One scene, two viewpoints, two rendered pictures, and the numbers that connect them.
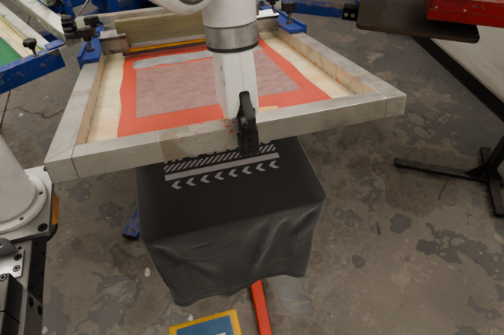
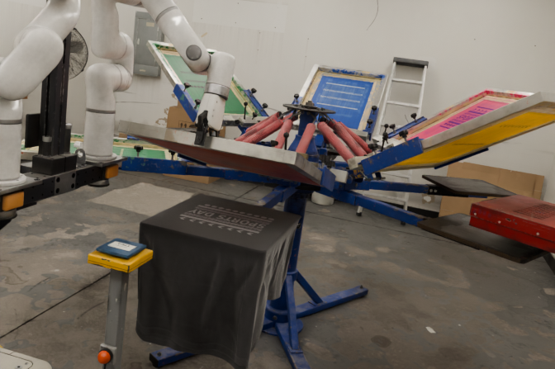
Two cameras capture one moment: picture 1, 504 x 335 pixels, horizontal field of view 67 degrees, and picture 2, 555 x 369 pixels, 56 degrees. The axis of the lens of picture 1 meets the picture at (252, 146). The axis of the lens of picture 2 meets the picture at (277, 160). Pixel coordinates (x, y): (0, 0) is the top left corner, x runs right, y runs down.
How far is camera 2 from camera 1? 1.27 m
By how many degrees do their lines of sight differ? 44
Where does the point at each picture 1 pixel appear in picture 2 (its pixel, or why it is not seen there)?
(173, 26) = not seen: hidden behind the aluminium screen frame
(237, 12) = (215, 78)
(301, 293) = not seen: outside the picture
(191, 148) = (177, 137)
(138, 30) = not seen: hidden behind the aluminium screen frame
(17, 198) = (101, 147)
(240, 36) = (214, 87)
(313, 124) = (239, 149)
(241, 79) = (206, 104)
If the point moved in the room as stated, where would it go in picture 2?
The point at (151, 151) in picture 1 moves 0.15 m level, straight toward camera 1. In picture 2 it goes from (161, 132) to (139, 137)
